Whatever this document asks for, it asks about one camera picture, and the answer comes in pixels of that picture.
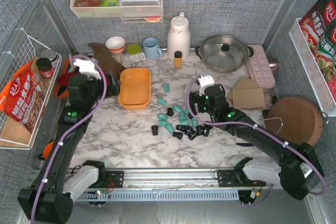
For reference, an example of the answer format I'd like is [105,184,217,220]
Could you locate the red cloth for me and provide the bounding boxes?
[54,71,115,99]

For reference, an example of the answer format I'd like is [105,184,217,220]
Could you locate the brown cloth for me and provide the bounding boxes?
[88,42,125,80]

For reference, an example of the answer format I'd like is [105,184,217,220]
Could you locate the black capsule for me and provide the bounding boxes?
[172,132,183,140]
[151,125,159,136]
[167,108,174,116]

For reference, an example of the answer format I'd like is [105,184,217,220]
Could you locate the orange plastic storage basket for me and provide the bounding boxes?
[118,68,151,111]

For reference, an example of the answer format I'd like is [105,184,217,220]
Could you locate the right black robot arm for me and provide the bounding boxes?
[186,84,327,200]

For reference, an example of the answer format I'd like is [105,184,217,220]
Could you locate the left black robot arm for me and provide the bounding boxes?
[18,72,119,223]

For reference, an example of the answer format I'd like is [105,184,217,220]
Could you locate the amber bottle in basket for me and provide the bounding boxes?
[73,0,104,7]

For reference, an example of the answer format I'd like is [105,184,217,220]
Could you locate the white mesh right basket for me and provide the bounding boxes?
[289,18,335,117]

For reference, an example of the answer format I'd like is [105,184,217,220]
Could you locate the orange cutting board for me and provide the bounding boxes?
[54,58,79,99]

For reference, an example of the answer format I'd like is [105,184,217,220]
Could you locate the cardboard pieces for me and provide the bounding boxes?
[226,77,266,110]

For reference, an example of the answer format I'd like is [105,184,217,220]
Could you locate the red jar black lid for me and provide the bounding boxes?
[36,58,54,78]

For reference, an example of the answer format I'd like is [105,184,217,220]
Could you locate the steel pot with lid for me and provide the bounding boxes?
[195,35,254,74]

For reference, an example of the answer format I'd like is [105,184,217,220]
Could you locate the teal capsule top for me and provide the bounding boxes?
[163,83,170,92]

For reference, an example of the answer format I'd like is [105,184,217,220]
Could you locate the teal capsule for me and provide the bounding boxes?
[163,83,170,92]
[157,98,167,105]

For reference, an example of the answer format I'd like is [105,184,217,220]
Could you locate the glass jar silver lid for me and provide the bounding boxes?
[41,49,57,64]

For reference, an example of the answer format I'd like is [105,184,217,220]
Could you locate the orange spice bottle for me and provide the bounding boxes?
[174,51,182,69]

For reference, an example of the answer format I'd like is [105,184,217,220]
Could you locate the pink egg tray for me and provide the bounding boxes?
[246,45,275,89]

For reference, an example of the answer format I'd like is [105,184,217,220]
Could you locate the white orange striped bowl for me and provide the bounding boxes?
[105,36,125,54]

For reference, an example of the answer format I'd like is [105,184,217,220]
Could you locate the orange snack bag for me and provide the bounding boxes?
[1,61,44,133]

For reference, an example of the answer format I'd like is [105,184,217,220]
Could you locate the green lid white cup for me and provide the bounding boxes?
[127,44,146,63]

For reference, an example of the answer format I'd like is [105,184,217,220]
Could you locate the orange cup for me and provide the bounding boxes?
[42,142,54,160]

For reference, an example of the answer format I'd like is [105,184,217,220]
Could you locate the white thermos jug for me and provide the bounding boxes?
[167,12,191,61]

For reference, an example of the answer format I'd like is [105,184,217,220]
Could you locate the light blue mug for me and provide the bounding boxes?
[143,38,163,59]

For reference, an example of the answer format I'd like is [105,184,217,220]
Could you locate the round wooden board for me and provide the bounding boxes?
[264,96,323,146]

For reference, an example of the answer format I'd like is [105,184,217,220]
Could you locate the clear plastic containers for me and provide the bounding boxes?
[119,0,161,17]

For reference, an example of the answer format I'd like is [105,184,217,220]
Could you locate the red seasoning packets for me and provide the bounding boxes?
[299,0,336,88]

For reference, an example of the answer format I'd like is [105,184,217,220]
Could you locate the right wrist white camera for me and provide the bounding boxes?
[196,75,215,96]

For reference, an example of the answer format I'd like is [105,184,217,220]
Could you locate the wrist white camera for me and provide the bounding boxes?
[196,75,215,96]
[73,58,101,80]

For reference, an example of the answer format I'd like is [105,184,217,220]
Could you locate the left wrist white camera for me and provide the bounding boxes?
[73,58,101,80]

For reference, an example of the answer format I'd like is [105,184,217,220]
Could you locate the white wire side basket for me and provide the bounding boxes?
[1,28,62,150]

